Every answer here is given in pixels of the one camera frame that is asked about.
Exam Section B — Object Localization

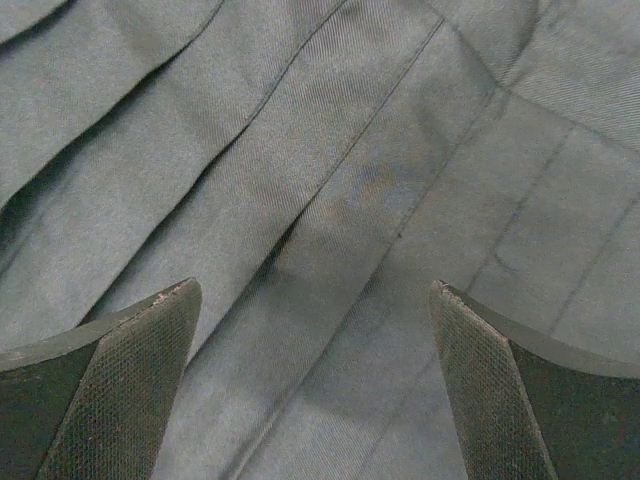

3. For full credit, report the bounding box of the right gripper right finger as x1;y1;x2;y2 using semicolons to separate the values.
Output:
428;281;639;479

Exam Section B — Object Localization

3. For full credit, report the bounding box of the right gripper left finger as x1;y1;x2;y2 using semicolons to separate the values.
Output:
1;278;202;480

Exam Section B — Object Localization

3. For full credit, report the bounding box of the black pleated skirt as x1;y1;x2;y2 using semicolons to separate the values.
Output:
1;1;639;479

